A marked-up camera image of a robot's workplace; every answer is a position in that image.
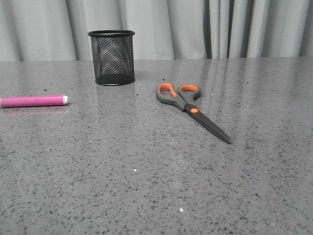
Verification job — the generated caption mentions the grey orange scissors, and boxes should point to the grey orange scissors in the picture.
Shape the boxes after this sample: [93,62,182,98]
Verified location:
[156,83,231,144]

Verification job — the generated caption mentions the pink marker pen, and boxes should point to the pink marker pen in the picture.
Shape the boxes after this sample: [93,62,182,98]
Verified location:
[0,95,68,108]

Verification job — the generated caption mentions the black mesh pen holder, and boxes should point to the black mesh pen holder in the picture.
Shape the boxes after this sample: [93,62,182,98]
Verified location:
[88,30,135,86]

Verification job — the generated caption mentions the grey curtain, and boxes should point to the grey curtain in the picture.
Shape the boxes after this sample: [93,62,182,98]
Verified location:
[0,0,313,62]

